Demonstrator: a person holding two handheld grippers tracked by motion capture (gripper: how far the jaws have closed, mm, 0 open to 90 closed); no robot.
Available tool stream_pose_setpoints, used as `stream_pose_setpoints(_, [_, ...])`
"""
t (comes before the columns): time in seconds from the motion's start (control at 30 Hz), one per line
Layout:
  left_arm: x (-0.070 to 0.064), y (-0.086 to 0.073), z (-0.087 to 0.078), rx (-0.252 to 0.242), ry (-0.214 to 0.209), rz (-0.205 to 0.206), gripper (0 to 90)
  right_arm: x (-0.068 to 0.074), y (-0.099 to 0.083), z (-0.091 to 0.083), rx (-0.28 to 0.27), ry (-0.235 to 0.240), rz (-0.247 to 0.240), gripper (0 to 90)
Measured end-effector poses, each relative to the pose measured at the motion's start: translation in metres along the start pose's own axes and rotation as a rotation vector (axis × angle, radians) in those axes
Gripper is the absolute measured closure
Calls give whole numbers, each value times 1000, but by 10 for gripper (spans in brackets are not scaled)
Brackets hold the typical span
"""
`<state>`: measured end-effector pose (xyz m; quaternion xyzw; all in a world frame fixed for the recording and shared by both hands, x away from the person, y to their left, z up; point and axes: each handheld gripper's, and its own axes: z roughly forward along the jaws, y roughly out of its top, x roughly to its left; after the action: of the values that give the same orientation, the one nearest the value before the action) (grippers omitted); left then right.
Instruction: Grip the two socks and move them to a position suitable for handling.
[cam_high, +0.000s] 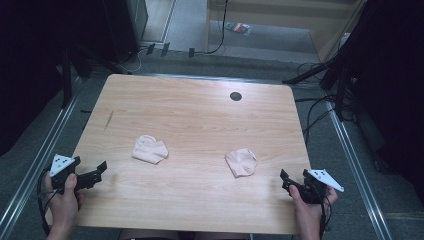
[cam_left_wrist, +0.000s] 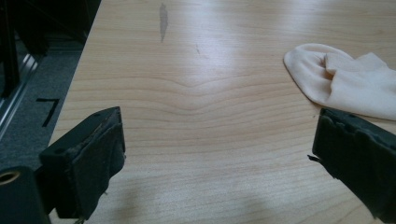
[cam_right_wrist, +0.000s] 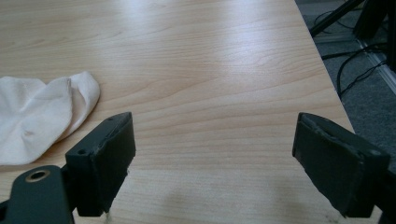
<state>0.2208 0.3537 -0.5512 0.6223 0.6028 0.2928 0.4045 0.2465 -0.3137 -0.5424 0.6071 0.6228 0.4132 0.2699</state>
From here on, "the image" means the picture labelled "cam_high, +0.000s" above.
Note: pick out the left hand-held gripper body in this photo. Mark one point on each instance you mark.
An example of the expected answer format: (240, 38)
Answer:
(62, 174)

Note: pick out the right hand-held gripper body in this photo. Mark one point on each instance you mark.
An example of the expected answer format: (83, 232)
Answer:
(316, 186)

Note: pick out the pink sock with cuff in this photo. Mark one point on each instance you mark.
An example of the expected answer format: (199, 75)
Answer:
(150, 149)

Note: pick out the person's right hand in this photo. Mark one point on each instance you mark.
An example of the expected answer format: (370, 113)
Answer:
(310, 213)

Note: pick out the person's left hand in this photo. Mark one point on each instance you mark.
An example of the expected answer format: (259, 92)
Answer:
(65, 203)

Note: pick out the black round table grommet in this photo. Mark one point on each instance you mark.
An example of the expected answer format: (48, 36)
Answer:
(235, 96)

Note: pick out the black metal stand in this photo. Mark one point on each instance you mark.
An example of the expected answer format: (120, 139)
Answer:
(340, 66)

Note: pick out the black cabinet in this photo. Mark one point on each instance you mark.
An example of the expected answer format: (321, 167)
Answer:
(125, 26)

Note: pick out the colourful packet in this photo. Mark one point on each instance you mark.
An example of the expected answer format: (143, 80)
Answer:
(238, 28)

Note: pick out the metal floor rail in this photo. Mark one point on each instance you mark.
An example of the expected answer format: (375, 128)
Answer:
(358, 170)
(36, 156)

